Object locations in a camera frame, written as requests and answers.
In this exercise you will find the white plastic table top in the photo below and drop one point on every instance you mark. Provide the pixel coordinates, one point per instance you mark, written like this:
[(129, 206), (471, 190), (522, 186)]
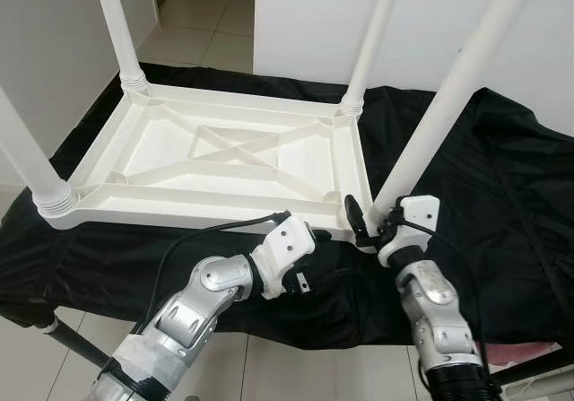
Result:
[(134, 141)]

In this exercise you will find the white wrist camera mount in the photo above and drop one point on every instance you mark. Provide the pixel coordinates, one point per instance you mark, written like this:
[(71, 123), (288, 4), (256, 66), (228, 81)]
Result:
[(287, 239), (421, 211)]

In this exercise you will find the black metal stand leg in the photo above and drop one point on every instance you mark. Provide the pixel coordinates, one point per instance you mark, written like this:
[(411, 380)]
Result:
[(81, 345), (534, 368)]

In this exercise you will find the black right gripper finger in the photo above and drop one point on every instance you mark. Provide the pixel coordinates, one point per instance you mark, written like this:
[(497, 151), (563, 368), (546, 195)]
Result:
[(354, 214)]

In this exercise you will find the black cloth cover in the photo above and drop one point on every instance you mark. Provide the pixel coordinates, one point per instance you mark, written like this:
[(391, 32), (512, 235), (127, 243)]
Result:
[(511, 204)]

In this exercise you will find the pink cloth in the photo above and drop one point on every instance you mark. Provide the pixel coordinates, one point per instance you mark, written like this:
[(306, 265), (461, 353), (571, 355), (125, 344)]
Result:
[(513, 354)]

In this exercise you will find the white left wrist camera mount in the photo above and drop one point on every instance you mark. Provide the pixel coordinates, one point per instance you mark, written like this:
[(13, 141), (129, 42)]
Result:
[(287, 239)]

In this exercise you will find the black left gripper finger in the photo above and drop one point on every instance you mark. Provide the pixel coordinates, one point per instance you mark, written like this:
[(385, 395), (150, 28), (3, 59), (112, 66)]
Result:
[(320, 233)]

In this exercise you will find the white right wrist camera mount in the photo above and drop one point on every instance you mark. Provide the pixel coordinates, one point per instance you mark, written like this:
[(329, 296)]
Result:
[(421, 211)]

